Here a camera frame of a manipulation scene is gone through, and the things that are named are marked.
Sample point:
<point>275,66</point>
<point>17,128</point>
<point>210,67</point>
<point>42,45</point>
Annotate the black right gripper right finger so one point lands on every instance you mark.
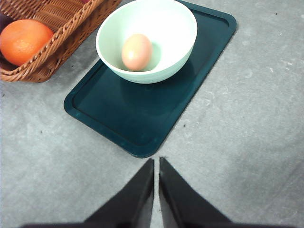
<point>182,206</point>

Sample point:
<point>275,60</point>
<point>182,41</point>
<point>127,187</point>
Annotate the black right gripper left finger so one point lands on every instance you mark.
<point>133,207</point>

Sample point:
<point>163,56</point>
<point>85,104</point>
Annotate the brown egg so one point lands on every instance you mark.
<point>137,52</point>

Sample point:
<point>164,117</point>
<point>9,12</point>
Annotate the light green ceramic bowl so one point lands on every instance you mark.
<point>170,28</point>

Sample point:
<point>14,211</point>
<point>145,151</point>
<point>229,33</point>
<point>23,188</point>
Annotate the brown wicker basket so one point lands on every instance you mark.
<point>72,22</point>

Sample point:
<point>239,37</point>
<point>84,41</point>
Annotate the dark green rectangular tray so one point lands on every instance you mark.
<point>147,117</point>

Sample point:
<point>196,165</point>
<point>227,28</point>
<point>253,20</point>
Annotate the orange fruit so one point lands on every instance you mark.
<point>22,39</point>

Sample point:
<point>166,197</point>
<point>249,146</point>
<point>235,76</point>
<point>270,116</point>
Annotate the dark purple fruit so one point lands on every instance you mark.
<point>5,64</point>

